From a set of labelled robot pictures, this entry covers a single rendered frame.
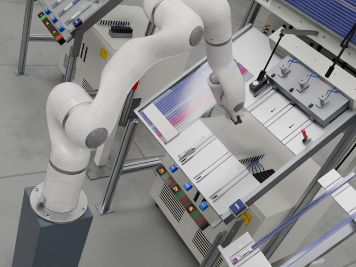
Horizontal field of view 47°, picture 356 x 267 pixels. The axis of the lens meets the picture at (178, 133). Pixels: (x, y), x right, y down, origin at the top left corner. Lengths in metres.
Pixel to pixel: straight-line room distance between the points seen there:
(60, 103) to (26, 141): 1.58
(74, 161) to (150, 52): 0.40
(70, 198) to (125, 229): 1.04
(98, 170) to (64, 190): 1.32
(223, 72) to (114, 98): 0.44
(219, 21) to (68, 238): 0.86
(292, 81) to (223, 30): 0.56
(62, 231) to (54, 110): 0.43
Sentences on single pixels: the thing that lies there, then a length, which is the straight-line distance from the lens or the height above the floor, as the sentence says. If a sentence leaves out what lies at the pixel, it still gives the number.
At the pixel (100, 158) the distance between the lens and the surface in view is 2.63.
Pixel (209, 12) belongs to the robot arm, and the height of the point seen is 1.41.
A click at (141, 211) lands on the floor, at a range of 2.51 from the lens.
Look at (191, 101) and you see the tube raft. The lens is 1.89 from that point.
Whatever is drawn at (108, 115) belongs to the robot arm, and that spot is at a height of 1.12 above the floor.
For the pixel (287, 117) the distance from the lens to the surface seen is 1.77.
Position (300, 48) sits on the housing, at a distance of 1.88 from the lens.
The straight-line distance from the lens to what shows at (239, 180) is 1.66.
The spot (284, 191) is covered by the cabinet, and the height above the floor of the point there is 0.62.
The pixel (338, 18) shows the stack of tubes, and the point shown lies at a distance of 1.76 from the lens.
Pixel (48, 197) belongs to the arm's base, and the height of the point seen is 0.76.
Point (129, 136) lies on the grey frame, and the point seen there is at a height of 0.56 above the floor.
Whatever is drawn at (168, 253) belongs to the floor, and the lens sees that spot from 2.37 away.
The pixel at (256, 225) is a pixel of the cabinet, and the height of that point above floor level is 0.55.
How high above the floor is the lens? 1.77
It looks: 33 degrees down
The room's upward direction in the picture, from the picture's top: 22 degrees clockwise
